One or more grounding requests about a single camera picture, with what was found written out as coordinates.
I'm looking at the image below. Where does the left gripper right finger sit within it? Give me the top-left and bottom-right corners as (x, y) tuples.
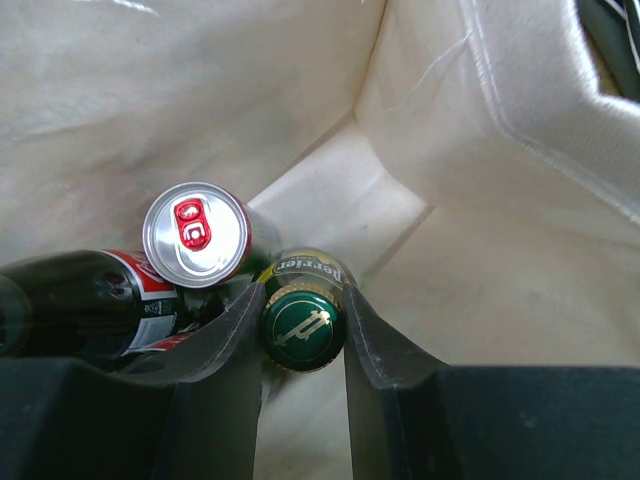
(344, 286), (639, 479)

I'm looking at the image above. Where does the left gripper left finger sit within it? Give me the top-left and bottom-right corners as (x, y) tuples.
(1, 283), (265, 479)

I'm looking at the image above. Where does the cola glass bottle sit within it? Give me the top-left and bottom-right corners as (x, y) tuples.
(1, 250), (233, 368)
(1, 276), (32, 356)

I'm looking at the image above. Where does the green glass bottle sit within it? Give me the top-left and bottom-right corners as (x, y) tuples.
(257, 247), (356, 405)

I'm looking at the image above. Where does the red bull energy can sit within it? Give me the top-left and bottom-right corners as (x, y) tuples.
(142, 182), (282, 288)

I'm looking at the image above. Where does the beige canvas tote bag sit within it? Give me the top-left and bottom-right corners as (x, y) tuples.
(1, 1), (639, 479)

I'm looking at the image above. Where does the striped folded cloth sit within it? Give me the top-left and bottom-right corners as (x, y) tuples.
(576, 1), (639, 102)

